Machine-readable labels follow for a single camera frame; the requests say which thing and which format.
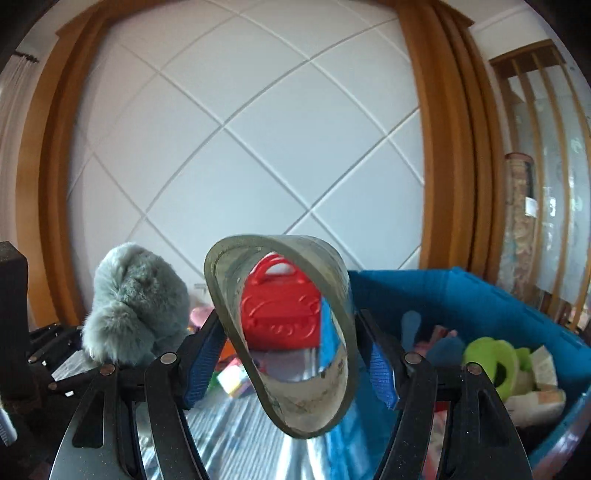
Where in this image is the green plush toy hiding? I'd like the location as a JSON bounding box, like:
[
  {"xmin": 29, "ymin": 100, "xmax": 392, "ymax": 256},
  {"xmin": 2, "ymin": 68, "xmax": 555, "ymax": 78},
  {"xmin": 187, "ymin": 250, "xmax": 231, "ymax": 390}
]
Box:
[{"xmin": 463, "ymin": 337, "xmax": 533, "ymax": 412}]

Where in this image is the white cardboard box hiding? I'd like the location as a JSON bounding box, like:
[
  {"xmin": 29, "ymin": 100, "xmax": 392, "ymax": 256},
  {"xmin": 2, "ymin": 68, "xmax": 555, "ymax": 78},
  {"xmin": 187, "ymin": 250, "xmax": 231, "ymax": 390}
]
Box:
[
  {"xmin": 530, "ymin": 346, "xmax": 560, "ymax": 389},
  {"xmin": 503, "ymin": 388, "xmax": 567, "ymax": 428}
]

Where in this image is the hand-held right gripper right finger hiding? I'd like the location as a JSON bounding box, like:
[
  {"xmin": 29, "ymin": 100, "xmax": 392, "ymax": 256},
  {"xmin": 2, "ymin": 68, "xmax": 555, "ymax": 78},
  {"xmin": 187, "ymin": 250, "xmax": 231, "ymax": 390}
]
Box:
[{"xmin": 353, "ymin": 309, "xmax": 533, "ymax": 480}]

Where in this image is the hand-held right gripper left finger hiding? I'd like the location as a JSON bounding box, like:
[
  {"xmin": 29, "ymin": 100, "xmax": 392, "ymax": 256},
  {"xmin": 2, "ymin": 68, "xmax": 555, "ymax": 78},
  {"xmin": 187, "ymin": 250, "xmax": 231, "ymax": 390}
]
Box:
[{"xmin": 48, "ymin": 310, "xmax": 227, "ymax": 480}]

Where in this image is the red plastic toy bag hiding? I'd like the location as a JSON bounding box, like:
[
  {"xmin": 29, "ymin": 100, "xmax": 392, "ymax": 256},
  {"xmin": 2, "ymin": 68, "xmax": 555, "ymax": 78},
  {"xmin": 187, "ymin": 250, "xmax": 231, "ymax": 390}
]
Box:
[{"xmin": 240, "ymin": 254, "xmax": 322, "ymax": 355}]

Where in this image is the rolled patterned carpet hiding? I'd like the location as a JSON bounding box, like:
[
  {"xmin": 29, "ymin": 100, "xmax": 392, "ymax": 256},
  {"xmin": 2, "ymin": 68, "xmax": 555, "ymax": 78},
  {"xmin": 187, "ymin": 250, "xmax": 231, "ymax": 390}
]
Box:
[{"xmin": 503, "ymin": 152, "xmax": 539, "ymax": 283}]

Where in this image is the wooden frosted glass partition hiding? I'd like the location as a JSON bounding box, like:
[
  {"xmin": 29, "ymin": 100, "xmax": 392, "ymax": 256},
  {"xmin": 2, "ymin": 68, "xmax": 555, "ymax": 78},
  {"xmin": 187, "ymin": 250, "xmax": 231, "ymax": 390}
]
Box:
[{"xmin": 489, "ymin": 39, "xmax": 591, "ymax": 334}]

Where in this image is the blue white plastic item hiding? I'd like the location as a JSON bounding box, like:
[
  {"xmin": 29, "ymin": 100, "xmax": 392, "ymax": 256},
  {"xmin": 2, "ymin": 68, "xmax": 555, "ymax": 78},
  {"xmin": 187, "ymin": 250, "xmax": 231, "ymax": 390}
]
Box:
[{"xmin": 0, "ymin": 405, "xmax": 18, "ymax": 447}]

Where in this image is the clear packing tape roll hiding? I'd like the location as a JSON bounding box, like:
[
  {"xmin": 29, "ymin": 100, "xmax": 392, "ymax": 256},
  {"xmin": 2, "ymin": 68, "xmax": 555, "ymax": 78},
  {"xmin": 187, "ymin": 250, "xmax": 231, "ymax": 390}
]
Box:
[{"xmin": 204, "ymin": 233, "xmax": 359, "ymax": 439}]

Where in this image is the wooden wall frame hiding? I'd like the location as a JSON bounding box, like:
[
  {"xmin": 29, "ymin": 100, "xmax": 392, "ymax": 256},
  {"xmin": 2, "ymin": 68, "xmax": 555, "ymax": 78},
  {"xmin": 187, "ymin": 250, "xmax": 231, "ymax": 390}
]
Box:
[{"xmin": 16, "ymin": 0, "xmax": 507, "ymax": 334}]

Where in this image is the colourful small box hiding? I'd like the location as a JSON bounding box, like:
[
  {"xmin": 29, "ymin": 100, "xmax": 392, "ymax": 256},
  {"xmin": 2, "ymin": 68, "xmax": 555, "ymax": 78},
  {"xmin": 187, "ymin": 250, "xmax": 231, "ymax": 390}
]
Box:
[{"xmin": 216, "ymin": 364, "xmax": 253, "ymax": 398}]

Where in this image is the blue plush toy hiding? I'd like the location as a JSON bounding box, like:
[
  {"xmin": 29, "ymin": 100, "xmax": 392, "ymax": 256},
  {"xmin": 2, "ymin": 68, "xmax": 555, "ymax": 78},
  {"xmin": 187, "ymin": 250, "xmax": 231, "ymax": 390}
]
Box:
[{"xmin": 427, "ymin": 337, "xmax": 465, "ymax": 371}]

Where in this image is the blue plastic storage bin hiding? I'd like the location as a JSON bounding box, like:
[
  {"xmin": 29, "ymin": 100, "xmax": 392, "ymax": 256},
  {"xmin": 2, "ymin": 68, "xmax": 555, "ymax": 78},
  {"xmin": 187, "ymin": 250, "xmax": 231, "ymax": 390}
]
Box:
[{"xmin": 323, "ymin": 267, "xmax": 591, "ymax": 480}]

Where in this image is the grey plush toy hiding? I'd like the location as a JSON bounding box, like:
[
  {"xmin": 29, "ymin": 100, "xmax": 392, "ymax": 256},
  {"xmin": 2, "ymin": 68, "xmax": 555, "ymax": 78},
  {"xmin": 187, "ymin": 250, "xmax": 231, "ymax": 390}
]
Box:
[{"xmin": 81, "ymin": 243, "xmax": 193, "ymax": 368}]

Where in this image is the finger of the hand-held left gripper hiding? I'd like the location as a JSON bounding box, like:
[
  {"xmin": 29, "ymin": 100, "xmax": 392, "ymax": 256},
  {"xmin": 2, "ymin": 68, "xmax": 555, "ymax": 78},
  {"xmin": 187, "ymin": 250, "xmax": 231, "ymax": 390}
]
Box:
[
  {"xmin": 28, "ymin": 324, "xmax": 88, "ymax": 366},
  {"xmin": 44, "ymin": 362, "xmax": 101, "ymax": 403}
]

